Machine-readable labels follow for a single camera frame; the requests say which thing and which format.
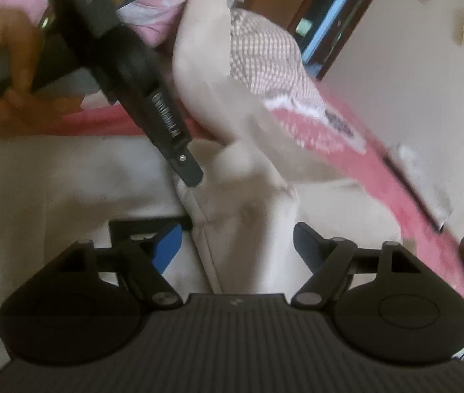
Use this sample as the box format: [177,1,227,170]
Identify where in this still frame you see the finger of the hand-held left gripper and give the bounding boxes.
[162,138,205,188]

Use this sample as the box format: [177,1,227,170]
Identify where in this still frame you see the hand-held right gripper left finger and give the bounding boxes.
[58,223,184,309]

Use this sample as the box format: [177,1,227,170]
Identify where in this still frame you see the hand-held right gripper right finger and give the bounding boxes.
[293,221,421,309]

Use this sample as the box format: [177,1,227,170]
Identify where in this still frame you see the cream hooded sweatshirt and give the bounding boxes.
[0,0,404,379]

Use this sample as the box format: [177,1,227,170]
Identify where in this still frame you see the folded white clothes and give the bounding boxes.
[385,142,455,235]

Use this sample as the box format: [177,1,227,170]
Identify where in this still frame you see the pink floral blanket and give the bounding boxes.
[0,0,464,377]

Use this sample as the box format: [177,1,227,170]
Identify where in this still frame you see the pink white checked pillow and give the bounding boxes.
[227,7,328,112]

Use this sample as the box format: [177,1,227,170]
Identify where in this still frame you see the brown wooden door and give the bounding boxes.
[287,0,394,82]

